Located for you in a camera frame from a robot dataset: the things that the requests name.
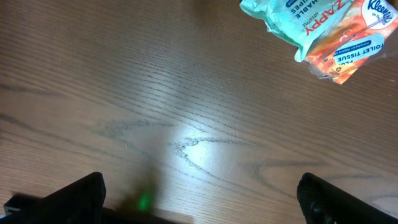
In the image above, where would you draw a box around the orange toilet tissue pack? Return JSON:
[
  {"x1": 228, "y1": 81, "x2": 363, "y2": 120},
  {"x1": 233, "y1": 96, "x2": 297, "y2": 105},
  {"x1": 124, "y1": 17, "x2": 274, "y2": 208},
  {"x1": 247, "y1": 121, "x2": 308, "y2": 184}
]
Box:
[{"x1": 305, "y1": 0, "x2": 397, "y2": 84}]

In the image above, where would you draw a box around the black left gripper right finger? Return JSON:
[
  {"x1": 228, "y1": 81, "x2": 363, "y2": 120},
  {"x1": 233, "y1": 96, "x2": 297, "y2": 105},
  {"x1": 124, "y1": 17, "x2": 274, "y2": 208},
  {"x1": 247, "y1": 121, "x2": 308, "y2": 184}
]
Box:
[{"x1": 297, "y1": 172, "x2": 397, "y2": 224}]

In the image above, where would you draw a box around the teal flushable wipes pack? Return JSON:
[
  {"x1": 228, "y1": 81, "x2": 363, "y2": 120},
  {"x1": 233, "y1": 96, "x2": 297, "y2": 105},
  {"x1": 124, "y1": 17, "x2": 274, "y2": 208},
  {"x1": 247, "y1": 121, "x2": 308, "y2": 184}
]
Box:
[{"x1": 239, "y1": 0, "x2": 353, "y2": 62}]

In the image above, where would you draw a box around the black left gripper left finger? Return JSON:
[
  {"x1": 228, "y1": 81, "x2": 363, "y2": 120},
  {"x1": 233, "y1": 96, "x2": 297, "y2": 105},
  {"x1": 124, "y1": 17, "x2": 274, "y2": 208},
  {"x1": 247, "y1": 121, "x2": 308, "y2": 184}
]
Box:
[{"x1": 1, "y1": 172, "x2": 106, "y2": 224}]

